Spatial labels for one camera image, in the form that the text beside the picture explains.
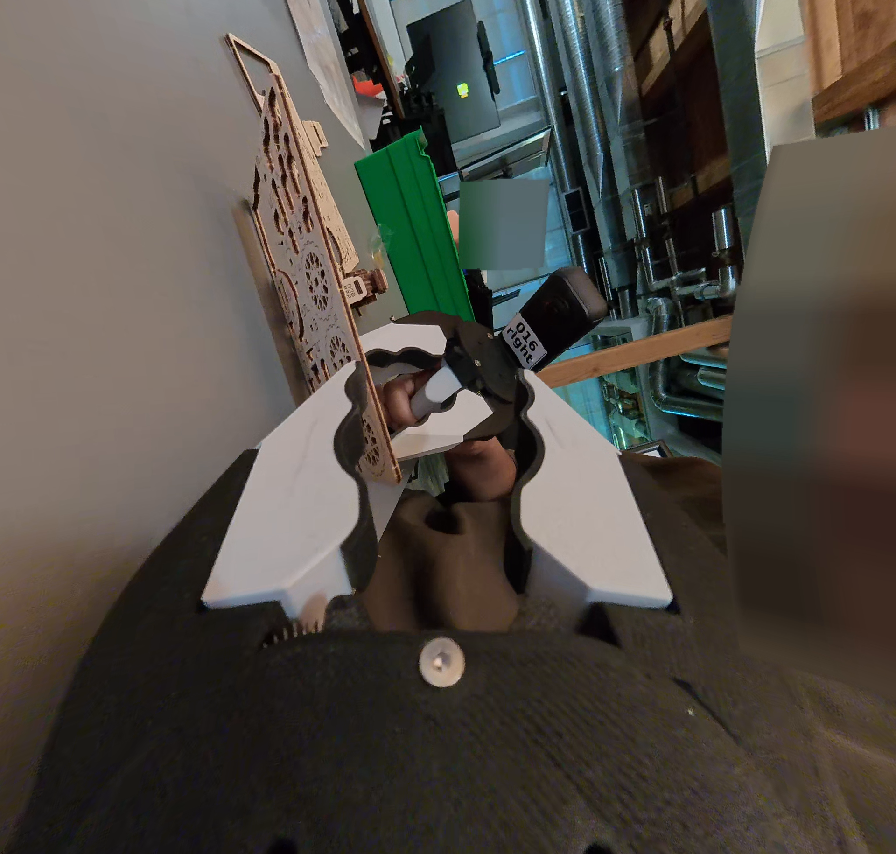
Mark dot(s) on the wooden-edged workbench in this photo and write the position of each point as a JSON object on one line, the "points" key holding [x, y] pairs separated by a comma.
{"points": [[374, 35]]}

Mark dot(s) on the brown wooden model vehicle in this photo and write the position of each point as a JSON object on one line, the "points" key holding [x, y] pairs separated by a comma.
{"points": [[367, 285]]}

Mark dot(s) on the wooden sheet with round holes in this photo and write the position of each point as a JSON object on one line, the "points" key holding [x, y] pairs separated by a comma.
{"points": [[273, 126]]}

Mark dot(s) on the small wooden sheet fragment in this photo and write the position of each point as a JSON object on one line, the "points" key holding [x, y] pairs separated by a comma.
{"points": [[315, 141]]}

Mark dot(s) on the printed instruction leaflet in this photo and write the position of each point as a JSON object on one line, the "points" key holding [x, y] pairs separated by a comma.
{"points": [[322, 42]]}

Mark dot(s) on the green plastic bin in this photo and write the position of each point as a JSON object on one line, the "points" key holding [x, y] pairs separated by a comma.
{"points": [[413, 238]]}

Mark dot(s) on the metal pipes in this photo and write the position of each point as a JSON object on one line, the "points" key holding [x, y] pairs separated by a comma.
{"points": [[658, 238]]}

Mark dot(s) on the orange plastic object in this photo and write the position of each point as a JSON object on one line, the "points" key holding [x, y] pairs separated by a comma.
{"points": [[367, 87]]}

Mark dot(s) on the person's right hand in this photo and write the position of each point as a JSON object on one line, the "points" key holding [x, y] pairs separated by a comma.
{"points": [[483, 476]]}

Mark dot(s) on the person's olive clothing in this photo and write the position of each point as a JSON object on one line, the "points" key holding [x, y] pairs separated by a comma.
{"points": [[434, 560]]}

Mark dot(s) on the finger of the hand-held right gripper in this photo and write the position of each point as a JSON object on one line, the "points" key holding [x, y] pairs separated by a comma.
{"points": [[434, 441], [406, 339]]}

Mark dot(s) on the silver ventilation duct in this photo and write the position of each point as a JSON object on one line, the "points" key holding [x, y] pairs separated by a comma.
{"points": [[560, 63]]}

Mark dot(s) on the black monitor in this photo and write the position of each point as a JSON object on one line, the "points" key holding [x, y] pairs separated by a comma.
{"points": [[448, 63]]}

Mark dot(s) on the wooden storage crate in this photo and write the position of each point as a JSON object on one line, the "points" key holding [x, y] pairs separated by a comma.
{"points": [[854, 28]]}

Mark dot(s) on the clear plastic bag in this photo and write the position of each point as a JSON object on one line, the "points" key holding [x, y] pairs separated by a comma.
{"points": [[378, 245]]}

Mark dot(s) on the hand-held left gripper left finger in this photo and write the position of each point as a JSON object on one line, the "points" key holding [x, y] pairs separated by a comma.
{"points": [[280, 518]]}

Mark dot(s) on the wooden sheet with gear wheels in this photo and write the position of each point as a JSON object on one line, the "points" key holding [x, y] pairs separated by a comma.
{"points": [[329, 322]]}

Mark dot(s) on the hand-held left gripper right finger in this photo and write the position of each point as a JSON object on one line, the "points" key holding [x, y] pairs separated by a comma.
{"points": [[595, 518]]}

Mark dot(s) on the wooden beam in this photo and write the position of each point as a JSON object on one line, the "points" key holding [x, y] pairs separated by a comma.
{"points": [[630, 357]]}

